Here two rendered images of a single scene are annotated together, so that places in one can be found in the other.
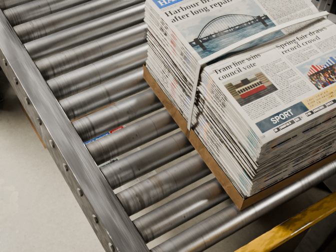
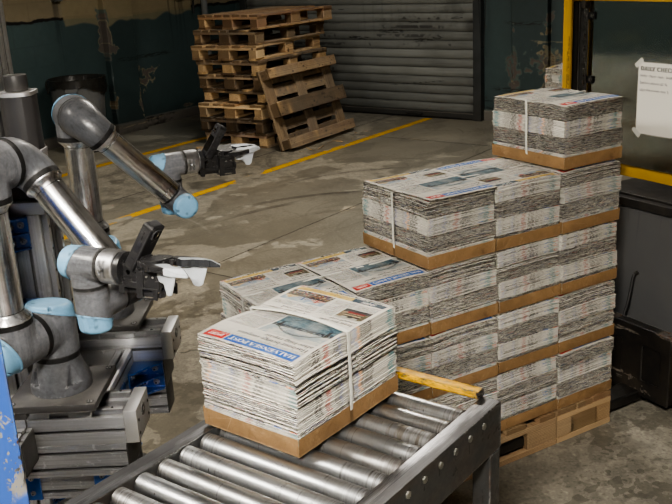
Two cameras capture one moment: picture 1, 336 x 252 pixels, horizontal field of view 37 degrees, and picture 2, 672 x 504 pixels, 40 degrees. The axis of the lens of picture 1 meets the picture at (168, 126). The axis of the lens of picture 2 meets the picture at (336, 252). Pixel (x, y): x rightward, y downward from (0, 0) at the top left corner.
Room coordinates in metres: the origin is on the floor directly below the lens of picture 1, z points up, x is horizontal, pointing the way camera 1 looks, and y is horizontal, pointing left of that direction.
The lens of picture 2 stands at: (1.11, 1.75, 1.82)
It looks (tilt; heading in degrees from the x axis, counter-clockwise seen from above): 18 degrees down; 255
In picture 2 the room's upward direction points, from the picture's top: 3 degrees counter-clockwise
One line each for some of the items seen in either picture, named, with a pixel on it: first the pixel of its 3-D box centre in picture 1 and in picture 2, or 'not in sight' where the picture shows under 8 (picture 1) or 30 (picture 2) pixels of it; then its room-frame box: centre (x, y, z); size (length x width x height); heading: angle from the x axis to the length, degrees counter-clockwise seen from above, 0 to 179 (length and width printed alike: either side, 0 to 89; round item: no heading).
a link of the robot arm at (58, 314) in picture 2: not in sight; (50, 325); (1.23, -0.47, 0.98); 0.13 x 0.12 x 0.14; 47
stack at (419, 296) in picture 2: not in sight; (400, 368); (0.12, -1.04, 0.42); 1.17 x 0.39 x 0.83; 15
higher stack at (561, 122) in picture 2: not in sight; (552, 263); (-0.58, -1.23, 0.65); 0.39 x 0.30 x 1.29; 105
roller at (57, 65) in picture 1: (124, 40); (241, 500); (0.89, 0.13, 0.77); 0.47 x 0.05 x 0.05; 127
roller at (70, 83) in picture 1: (137, 57); (262, 485); (0.84, 0.09, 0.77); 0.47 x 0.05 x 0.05; 127
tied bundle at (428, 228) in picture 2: not in sight; (427, 217); (0.00, -1.07, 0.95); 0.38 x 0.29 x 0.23; 106
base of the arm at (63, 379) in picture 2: not in sight; (59, 367); (1.23, -0.48, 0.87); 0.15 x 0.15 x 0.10
